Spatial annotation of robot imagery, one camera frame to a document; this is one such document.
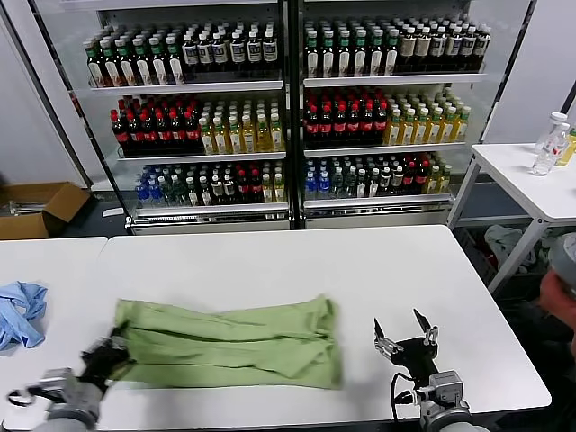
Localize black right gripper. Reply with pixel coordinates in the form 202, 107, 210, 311
373, 307, 441, 375

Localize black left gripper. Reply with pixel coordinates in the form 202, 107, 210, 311
80, 327, 131, 388

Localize green polo shirt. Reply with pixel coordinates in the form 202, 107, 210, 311
112, 293, 346, 392

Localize grey green clothes pile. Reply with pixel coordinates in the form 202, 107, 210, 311
538, 229, 562, 271

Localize crumpled blue cloth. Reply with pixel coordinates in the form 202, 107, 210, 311
0, 281, 49, 351

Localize black plastic crate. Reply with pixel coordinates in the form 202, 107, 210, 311
455, 226, 500, 282

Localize person dark trousers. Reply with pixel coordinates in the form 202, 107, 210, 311
501, 294, 576, 361

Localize beverage display cabinet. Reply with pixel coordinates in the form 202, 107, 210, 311
0, 0, 295, 235
286, 0, 540, 230

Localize grey white cloth pile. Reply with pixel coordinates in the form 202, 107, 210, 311
482, 223, 538, 275

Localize brown cardboard box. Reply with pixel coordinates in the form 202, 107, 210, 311
0, 181, 92, 241

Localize bundle of metal rods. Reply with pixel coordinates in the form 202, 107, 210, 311
7, 199, 48, 217

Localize person head grey cap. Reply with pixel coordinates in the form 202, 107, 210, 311
538, 233, 576, 329

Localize white side table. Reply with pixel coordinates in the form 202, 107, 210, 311
446, 141, 576, 293

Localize clear bottle red label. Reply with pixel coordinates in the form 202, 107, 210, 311
530, 122, 571, 176

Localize yellow drink bottle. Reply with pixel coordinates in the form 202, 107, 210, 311
554, 127, 576, 167

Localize clear bottle white cap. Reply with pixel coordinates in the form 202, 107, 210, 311
534, 111, 570, 151

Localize green cap white label bottle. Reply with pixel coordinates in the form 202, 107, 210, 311
150, 37, 168, 86
352, 29, 367, 77
368, 28, 383, 77
166, 36, 185, 85
383, 27, 399, 76
305, 32, 320, 77
118, 39, 135, 86
134, 38, 152, 86
320, 31, 336, 77
102, 39, 119, 86
86, 40, 103, 86
336, 30, 352, 77

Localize dark bottle beige label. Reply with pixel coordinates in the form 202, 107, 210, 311
399, 26, 416, 73
414, 26, 430, 73

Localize dark bottle blue white label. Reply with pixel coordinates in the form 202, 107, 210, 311
261, 30, 278, 70
229, 31, 246, 70
211, 32, 228, 71
197, 33, 212, 71
246, 31, 263, 70
183, 34, 199, 72

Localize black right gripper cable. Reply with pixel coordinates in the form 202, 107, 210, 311
389, 371, 427, 422

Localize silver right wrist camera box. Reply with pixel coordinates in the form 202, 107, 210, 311
429, 370, 465, 404

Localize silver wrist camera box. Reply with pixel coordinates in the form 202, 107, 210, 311
429, 370, 465, 404
38, 367, 77, 400

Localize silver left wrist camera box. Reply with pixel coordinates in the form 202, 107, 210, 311
38, 367, 77, 400

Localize black left camera cable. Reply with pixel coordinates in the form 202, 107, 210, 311
6, 384, 50, 409

